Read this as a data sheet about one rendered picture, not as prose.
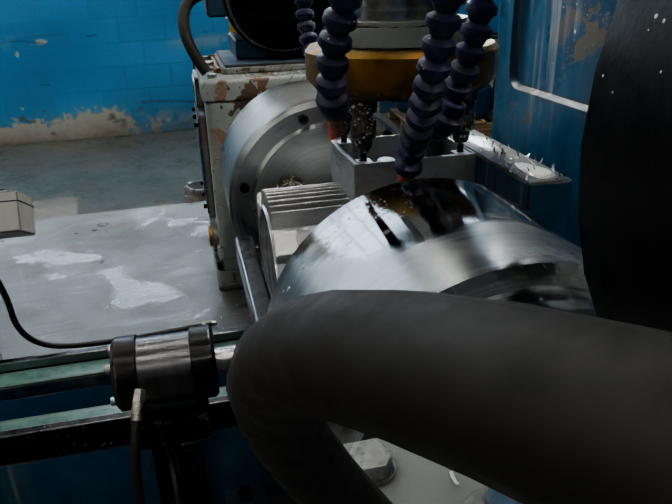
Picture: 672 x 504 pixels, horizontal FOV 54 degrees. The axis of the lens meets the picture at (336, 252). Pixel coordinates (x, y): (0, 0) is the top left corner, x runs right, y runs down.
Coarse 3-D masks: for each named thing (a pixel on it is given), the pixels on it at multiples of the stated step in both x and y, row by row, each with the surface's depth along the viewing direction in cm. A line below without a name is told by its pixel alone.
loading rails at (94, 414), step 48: (240, 336) 76; (0, 384) 69; (48, 384) 70; (96, 384) 71; (0, 432) 60; (48, 432) 60; (96, 432) 62; (240, 432) 65; (0, 480) 61; (48, 480) 62; (96, 480) 64; (144, 480) 65; (240, 480) 68
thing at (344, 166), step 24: (336, 144) 67; (384, 144) 70; (432, 144) 69; (456, 144) 66; (336, 168) 67; (360, 168) 60; (384, 168) 60; (432, 168) 62; (456, 168) 62; (360, 192) 61
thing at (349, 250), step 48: (384, 192) 47; (432, 192) 45; (480, 192) 46; (336, 240) 44; (384, 240) 41; (432, 240) 38; (480, 240) 37; (528, 240) 37; (288, 288) 46; (336, 288) 40; (384, 288) 36; (432, 288) 34; (480, 288) 34; (528, 288) 34; (576, 288) 35; (336, 432) 35
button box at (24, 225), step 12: (0, 192) 78; (12, 192) 78; (0, 204) 78; (12, 204) 78; (24, 204) 81; (0, 216) 78; (12, 216) 78; (24, 216) 80; (0, 228) 78; (12, 228) 78; (24, 228) 79
